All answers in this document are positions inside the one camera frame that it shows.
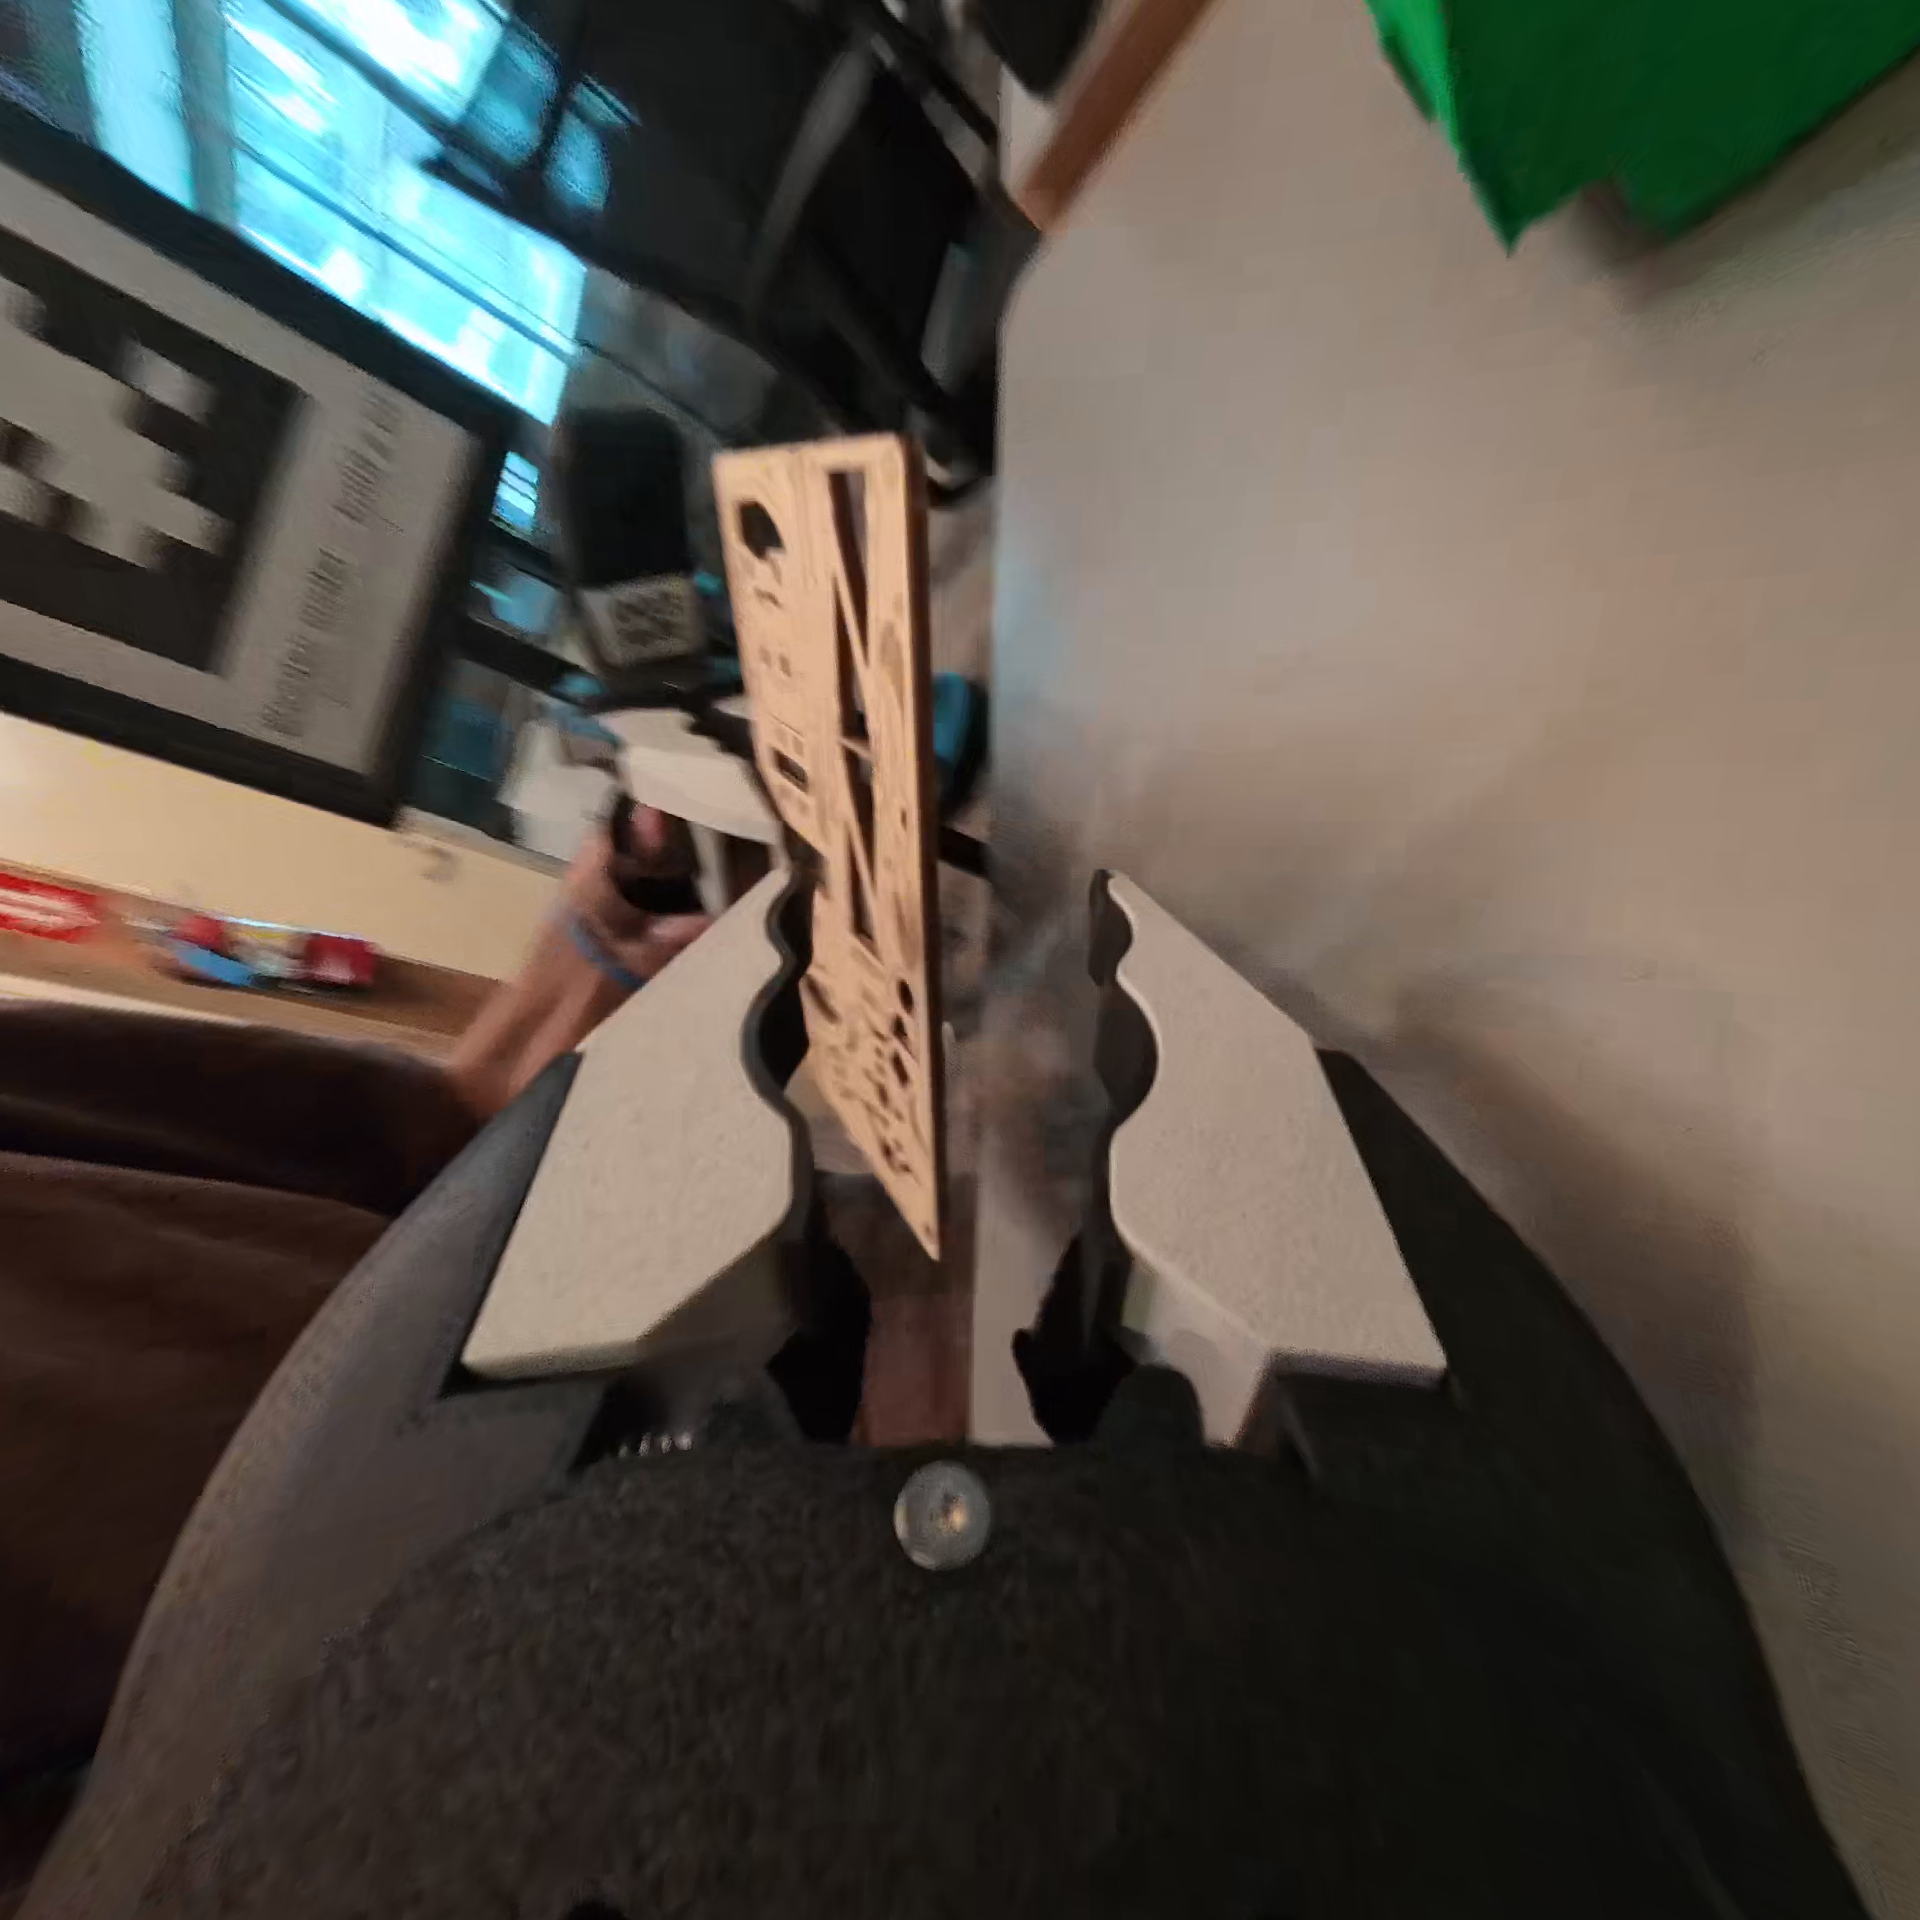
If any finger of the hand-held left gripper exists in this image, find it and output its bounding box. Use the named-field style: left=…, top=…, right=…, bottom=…
left=616, top=702, right=790, bottom=852

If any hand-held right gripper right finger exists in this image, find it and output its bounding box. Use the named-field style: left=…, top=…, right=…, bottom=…
left=1087, top=870, right=1450, bottom=1450

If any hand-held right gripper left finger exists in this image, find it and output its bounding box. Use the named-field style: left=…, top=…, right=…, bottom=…
left=459, top=870, right=819, bottom=1381

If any wooden parts sheet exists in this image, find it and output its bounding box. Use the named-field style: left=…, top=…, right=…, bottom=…
left=711, top=434, right=954, bottom=1261

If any person's left forearm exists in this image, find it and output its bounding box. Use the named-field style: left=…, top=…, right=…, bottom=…
left=446, top=952, right=637, bottom=1110

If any person's left hand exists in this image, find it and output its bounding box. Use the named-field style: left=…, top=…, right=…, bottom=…
left=592, top=801, right=714, bottom=991

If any blue wristband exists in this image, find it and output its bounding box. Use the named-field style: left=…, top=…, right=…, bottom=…
left=552, top=903, right=648, bottom=995

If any framed marker sign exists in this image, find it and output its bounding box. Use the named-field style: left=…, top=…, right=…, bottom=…
left=0, top=151, right=520, bottom=826

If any person's brown clothing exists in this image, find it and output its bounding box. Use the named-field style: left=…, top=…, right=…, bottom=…
left=0, top=1001, right=484, bottom=1816

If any green plastic bin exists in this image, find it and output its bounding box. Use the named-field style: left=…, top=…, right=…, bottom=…
left=1363, top=0, right=1920, bottom=250

